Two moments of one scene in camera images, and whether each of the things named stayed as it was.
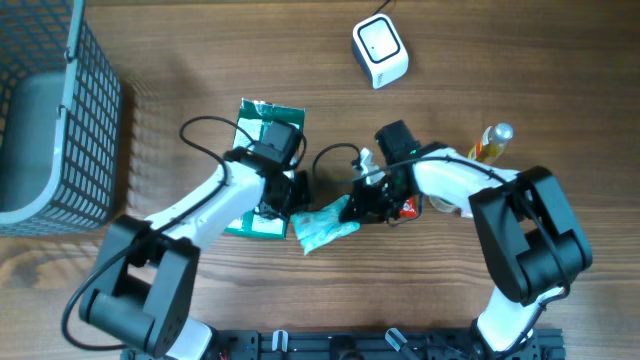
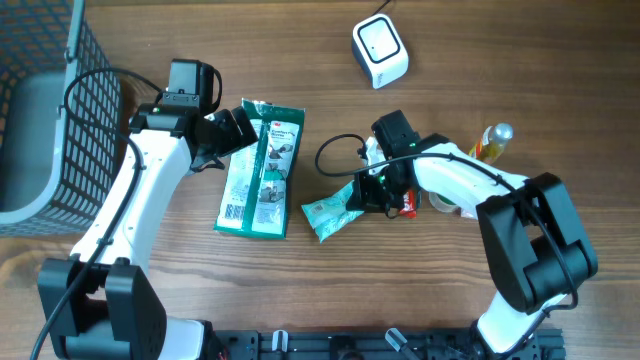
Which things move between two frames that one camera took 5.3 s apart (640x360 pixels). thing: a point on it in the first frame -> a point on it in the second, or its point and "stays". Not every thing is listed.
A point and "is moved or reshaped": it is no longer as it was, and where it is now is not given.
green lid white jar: (442, 204) stays
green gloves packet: (317, 228) is moved or reshaped
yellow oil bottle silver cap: (492, 143) stays
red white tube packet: (409, 209) stays
